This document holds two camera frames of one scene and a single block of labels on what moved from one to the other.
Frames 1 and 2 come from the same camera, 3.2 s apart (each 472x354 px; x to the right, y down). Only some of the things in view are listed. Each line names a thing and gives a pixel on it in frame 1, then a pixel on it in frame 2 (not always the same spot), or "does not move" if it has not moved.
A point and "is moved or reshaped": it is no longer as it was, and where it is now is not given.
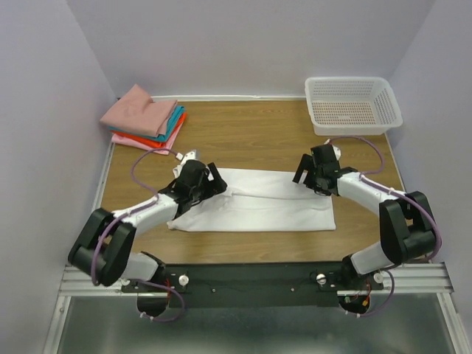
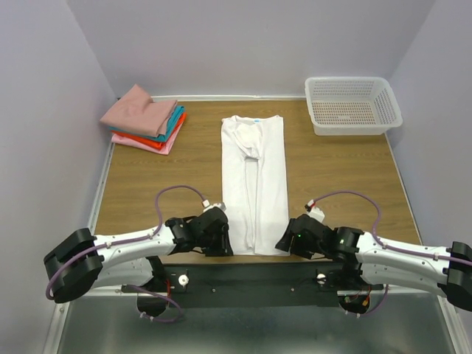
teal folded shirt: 164,136 does not move
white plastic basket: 352,105 does not move
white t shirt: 259,200 is moved or reshaped
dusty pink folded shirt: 138,113 does not move
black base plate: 203,284 does not move
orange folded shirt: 147,139 does not move
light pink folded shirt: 120,139 does not move
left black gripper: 214,186 → 223,247
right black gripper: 307,163 → 295,248
